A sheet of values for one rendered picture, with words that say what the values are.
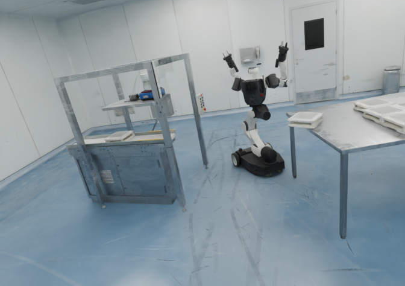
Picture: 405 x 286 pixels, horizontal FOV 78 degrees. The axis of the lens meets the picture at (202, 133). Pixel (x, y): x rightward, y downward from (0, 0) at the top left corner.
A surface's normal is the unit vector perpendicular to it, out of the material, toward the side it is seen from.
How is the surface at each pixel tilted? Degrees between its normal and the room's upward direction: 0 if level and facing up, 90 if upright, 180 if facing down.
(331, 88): 90
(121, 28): 90
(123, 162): 90
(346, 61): 90
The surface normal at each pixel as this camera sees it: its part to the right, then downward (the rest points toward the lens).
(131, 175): -0.28, 0.36
